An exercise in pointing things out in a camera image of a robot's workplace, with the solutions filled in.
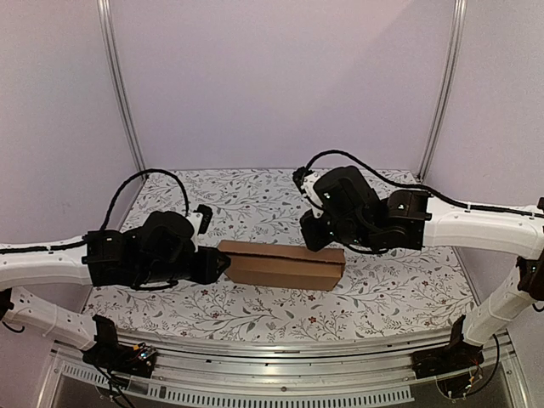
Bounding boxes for aluminium front rail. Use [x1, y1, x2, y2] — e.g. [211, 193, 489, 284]
[36, 329, 518, 408]

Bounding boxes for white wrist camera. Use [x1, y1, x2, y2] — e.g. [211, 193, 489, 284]
[292, 167, 324, 218]
[186, 204, 213, 252]

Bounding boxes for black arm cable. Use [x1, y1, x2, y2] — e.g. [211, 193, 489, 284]
[0, 168, 190, 256]
[303, 149, 541, 216]

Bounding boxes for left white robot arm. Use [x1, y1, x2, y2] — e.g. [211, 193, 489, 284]
[1, 207, 230, 369]

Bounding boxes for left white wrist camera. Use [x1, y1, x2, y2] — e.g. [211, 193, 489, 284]
[186, 204, 213, 252]

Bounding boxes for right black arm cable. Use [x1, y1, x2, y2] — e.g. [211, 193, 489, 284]
[303, 149, 541, 216]

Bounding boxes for right aluminium frame post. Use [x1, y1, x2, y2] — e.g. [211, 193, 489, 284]
[416, 0, 468, 181]

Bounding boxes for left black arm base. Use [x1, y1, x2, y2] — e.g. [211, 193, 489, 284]
[82, 315, 157, 378]

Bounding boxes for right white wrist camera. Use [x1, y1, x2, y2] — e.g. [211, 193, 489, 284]
[292, 167, 324, 218]

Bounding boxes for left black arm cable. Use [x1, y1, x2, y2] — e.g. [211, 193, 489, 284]
[0, 168, 190, 256]

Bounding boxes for brown cardboard box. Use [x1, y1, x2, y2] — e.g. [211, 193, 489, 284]
[218, 240, 346, 292]

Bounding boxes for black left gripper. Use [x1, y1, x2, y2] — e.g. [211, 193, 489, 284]
[137, 246, 230, 285]

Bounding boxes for aluminium frame post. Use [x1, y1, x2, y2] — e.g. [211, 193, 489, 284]
[416, 0, 468, 181]
[96, 0, 146, 171]

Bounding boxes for left aluminium frame post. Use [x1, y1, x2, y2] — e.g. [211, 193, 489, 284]
[96, 0, 146, 171]

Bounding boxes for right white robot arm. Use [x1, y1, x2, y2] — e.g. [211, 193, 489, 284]
[292, 166, 543, 371]

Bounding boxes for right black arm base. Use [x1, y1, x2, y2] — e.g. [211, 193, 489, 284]
[411, 315, 484, 379]

